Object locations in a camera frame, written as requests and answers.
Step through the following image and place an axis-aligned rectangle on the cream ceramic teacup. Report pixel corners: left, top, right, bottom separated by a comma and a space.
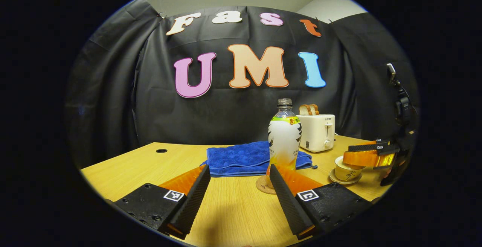
334, 156, 366, 182

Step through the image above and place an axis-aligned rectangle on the clear plastic water bottle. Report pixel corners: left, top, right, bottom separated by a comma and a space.
266, 98, 302, 187

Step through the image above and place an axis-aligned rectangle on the cream ceramic saucer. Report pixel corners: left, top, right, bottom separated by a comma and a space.
329, 169, 363, 185

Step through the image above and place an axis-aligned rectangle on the blue folded towel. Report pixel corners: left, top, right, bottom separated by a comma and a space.
200, 140, 317, 177

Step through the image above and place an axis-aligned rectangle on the round cork coaster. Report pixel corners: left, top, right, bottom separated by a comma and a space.
256, 175, 277, 195

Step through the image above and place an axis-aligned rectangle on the white toaster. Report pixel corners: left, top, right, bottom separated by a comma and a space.
296, 114, 336, 153

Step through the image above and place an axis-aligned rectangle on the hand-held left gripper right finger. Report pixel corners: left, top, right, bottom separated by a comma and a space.
269, 164, 371, 241

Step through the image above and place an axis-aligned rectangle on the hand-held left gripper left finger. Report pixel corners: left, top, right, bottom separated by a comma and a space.
113, 164, 211, 240

